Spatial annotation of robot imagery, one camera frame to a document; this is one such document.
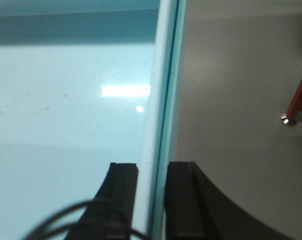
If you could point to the red metal frame table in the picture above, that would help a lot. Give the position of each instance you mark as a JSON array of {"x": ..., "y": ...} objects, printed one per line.
[{"x": 295, "y": 107}]

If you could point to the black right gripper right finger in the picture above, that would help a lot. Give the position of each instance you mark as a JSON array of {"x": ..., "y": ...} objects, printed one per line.
[{"x": 252, "y": 202}]

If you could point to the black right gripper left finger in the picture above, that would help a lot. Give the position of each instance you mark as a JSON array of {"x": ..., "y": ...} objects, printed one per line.
[{"x": 118, "y": 191}]

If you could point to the light blue plastic bin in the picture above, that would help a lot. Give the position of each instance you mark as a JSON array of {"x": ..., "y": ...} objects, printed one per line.
[{"x": 83, "y": 84}]

